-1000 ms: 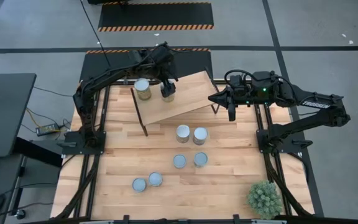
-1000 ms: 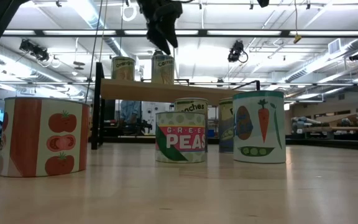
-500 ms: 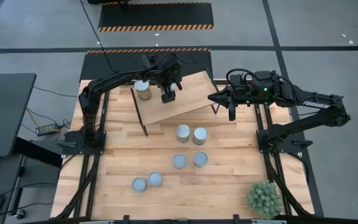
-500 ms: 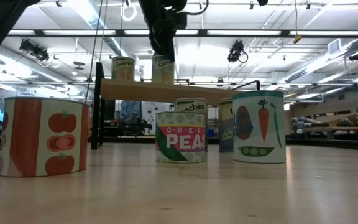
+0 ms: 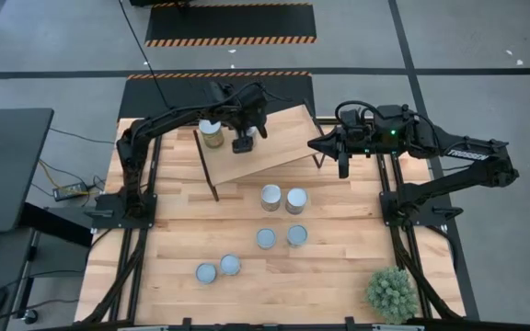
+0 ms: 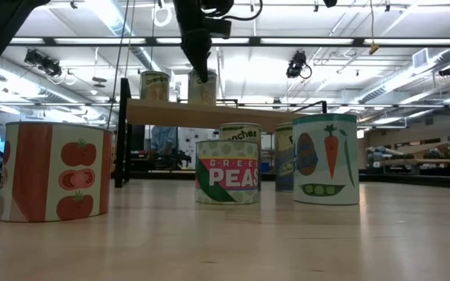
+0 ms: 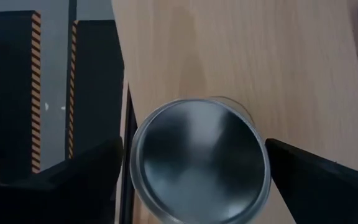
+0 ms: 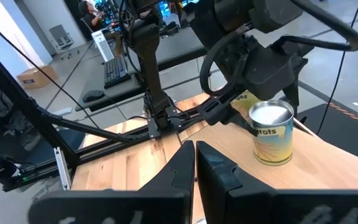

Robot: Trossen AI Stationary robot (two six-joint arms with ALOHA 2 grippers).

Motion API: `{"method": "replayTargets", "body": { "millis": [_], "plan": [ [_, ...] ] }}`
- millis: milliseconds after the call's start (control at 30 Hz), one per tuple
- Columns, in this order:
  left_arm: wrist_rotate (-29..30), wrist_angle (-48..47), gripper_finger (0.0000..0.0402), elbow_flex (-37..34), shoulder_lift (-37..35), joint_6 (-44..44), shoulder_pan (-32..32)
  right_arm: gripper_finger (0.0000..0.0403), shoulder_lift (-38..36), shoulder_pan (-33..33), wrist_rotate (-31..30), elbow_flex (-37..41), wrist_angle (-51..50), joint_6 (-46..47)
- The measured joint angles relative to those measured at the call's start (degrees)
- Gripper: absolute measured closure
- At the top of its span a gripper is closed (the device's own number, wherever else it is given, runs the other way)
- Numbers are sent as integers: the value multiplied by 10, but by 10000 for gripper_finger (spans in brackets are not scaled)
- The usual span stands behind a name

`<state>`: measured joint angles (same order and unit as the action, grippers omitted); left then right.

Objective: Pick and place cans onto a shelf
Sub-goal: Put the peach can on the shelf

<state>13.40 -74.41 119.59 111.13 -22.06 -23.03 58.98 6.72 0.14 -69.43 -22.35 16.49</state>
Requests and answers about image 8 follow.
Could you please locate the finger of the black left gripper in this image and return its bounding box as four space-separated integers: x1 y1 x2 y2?
290 115 317 138
196 95 258 138

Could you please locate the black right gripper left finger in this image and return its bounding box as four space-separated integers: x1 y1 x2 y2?
28 140 195 224

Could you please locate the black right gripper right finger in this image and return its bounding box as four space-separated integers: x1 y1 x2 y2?
196 141 358 224

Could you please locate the carrots can teal yellow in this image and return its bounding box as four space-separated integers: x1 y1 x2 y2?
248 98 295 167

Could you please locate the green oranges can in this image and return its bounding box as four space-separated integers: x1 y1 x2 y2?
231 90 262 116

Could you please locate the black mat orange stripe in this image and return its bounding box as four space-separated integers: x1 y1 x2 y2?
296 101 358 166

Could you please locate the dark grey desk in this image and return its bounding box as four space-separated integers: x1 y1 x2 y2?
74 27 209 113

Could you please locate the silver aluminium extrusion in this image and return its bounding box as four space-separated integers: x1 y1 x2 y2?
53 146 72 192

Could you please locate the black computer keyboard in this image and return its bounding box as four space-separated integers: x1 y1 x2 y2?
103 54 132 90

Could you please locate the black computer mouse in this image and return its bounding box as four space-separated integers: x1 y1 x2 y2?
81 89 106 104

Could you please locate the white printed paper sheet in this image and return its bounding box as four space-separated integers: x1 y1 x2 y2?
91 29 117 63

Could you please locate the person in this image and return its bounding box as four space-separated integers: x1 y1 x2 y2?
77 0 113 32

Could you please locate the brown cardboard box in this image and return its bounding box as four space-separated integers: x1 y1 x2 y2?
16 64 59 90

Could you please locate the grey office chair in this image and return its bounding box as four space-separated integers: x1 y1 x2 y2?
48 24 75 60

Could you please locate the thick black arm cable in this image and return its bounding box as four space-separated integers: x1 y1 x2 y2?
198 24 254 98
270 0 358 53

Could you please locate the thin black cable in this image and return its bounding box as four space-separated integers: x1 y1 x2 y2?
316 0 358 135

